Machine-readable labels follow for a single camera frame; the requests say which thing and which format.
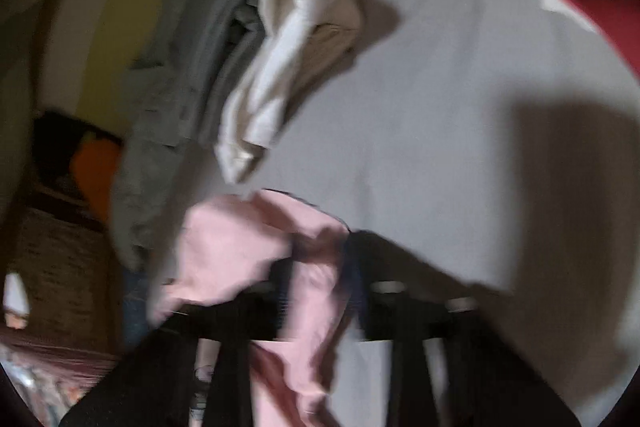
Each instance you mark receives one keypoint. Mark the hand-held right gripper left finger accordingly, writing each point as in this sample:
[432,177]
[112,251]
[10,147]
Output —
[200,337]

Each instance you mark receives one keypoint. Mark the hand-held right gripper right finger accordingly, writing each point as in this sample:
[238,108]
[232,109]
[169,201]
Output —
[356,279]

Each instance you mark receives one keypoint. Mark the pink shirt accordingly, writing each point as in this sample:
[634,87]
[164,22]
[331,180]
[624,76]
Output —
[235,237]

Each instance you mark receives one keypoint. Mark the blue pillow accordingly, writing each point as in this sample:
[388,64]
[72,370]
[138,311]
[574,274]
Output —
[135,307]

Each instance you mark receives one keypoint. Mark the red checked curtain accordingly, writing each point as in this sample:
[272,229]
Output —
[50,343]

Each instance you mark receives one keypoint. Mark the mosaic patterned curtain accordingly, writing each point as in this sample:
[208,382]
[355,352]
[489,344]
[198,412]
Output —
[60,267]

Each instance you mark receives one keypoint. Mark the orange carrot plush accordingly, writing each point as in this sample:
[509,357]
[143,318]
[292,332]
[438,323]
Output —
[95,177]

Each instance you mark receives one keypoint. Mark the grey duvet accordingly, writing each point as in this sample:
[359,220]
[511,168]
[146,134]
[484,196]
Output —
[150,132]

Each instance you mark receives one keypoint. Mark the folded white garment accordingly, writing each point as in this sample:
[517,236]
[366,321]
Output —
[270,82]

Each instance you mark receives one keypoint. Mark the folded beige garment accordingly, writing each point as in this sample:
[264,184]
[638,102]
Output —
[325,43]

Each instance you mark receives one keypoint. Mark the black printed cushion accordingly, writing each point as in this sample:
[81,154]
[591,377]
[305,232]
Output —
[55,137]

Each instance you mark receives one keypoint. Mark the folded grey garment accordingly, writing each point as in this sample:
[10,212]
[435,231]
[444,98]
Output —
[235,37]

